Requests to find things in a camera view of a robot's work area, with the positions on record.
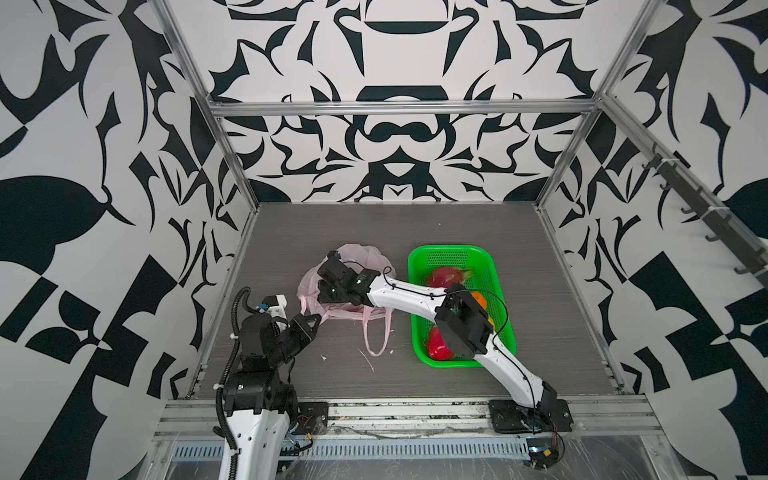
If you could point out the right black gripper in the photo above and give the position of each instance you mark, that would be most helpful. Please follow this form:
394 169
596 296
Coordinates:
322 291

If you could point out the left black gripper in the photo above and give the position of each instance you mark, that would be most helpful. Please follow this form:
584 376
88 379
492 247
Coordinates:
302 333

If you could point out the pink plastic bag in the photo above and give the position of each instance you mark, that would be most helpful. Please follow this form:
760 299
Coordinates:
356 256

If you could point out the red dragon fruit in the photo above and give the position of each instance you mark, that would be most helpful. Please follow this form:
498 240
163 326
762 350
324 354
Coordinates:
446 276

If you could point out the round orange tangerine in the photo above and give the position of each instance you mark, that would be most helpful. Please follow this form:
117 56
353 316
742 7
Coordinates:
480 299

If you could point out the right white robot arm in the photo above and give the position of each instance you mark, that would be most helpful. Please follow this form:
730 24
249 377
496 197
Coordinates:
461 320

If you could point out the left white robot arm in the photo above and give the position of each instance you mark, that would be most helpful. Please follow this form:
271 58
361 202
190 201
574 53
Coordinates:
257 411

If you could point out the green plastic basket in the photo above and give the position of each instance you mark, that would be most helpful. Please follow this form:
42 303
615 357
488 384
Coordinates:
423 260

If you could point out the small circuit board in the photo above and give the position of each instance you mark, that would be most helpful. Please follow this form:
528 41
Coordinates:
544 452

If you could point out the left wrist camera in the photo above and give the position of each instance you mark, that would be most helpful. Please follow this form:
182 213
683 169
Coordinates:
274 305

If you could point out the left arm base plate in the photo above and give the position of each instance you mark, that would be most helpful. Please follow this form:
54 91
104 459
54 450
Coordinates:
311 419

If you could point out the white slotted cable duct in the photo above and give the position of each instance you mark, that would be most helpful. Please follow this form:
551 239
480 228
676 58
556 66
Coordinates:
412 449

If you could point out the aluminium frame rail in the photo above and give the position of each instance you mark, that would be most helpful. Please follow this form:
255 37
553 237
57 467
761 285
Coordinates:
400 107

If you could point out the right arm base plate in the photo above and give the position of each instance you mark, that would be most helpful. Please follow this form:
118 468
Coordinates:
509 418

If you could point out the black wall hook rack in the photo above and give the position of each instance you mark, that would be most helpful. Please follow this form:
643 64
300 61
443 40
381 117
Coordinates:
701 204

